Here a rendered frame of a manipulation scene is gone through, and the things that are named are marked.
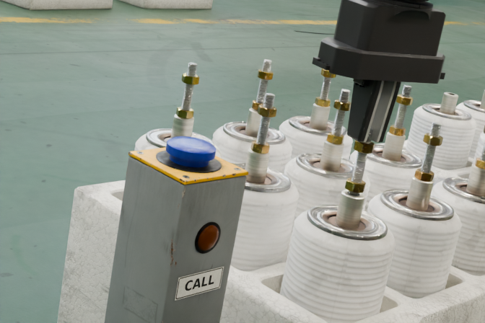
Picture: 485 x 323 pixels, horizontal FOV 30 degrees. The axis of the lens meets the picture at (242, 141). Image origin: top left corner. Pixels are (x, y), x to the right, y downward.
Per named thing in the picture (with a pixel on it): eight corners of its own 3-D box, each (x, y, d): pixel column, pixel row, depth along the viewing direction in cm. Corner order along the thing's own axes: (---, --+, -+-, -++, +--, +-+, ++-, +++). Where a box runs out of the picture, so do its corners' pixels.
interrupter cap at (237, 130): (236, 122, 112) (237, 117, 112) (292, 138, 110) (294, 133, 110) (212, 135, 105) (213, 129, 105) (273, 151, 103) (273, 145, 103)
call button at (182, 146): (222, 172, 73) (226, 148, 73) (185, 178, 70) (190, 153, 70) (190, 156, 76) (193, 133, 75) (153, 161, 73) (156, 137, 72)
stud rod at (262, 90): (252, 120, 108) (263, 58, 106) (260, 121, 108) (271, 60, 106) (252, 122, 107) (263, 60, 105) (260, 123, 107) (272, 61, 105)
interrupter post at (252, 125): (247, 132, 109) (252, 106, 108) (266, 137, 109) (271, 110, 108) (240, 135, 107) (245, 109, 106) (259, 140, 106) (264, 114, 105)
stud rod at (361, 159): (343, 204, 83) (360, 126, 81) (350, 202, 84) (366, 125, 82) (351, 208, 83) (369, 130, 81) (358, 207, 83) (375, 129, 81)
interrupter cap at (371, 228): (390, 249, 80) (392, 242, 80) (307, 234, 80) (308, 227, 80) (382, 219, 88) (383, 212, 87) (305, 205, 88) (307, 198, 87)
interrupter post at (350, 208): (359, 233, 83) (367, 200, 82) (334, 228, 83) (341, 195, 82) (357, 223, 85) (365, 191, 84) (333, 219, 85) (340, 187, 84)
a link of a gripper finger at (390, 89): (379, 145, 81) (395, 78, 79) (359, 133, 83) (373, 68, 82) (394, 145, 82) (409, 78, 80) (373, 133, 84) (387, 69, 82)
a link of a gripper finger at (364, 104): (349, 133, 83) (363, 68, 81) (369, 144, 80) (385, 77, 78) (335, 133, 82) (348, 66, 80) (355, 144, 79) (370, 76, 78)
